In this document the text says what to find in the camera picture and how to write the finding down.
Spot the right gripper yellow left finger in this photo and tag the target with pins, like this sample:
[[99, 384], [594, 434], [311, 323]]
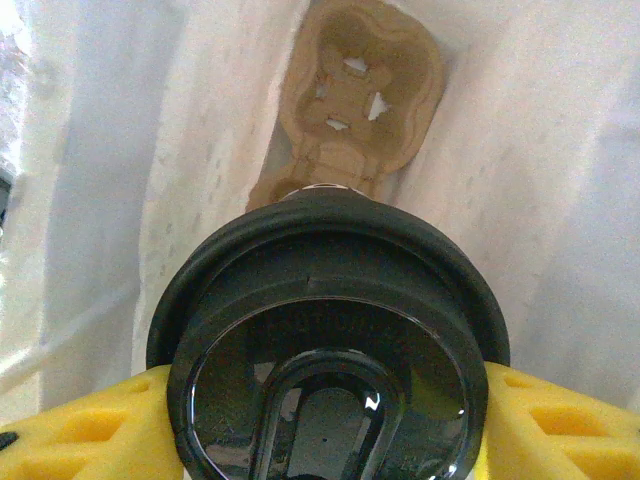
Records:
[[90, 435]]

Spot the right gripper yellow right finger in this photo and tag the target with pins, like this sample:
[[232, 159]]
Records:
[[560, 435]]

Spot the black plastic cup lid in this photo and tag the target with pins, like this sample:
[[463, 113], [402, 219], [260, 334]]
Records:
[[325, 260]]

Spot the brown pulp cup carrier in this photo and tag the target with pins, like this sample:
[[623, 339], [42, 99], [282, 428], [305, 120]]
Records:
[[345, 85]]

